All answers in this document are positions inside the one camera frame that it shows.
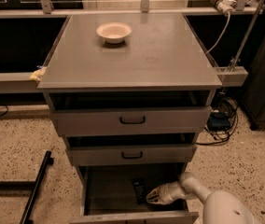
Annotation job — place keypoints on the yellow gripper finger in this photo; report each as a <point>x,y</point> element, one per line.
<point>155,193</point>
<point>156,201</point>

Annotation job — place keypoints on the black rxbar chocolate bar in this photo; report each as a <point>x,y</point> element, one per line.
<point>139,189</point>

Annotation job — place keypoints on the grey drawer cabinet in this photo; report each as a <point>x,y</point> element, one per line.
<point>161,54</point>

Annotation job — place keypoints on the white paper bowl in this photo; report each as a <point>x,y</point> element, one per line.
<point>114,32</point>

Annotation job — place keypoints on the grey middle drawer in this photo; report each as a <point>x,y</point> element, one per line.
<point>130,149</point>

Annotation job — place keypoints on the grey top drawer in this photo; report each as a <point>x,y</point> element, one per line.
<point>127,112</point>

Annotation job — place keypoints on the grey bottom drawer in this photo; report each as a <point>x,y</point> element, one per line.
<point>109,198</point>

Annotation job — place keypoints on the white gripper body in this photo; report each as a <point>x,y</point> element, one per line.
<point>174,191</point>

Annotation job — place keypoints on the black floor stand frame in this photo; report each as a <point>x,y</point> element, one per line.
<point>27,188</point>

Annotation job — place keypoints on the white power strip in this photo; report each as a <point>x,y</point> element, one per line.
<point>223,6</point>

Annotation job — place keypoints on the dark blue box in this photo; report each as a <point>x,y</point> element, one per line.
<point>218,122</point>

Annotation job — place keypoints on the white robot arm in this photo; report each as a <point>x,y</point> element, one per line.
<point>219,206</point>

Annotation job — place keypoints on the grey drawer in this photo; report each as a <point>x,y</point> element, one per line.
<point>130,149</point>
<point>109,198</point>
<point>127,112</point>

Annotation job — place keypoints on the yellow tape piece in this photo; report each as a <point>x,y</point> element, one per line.
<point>38,74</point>

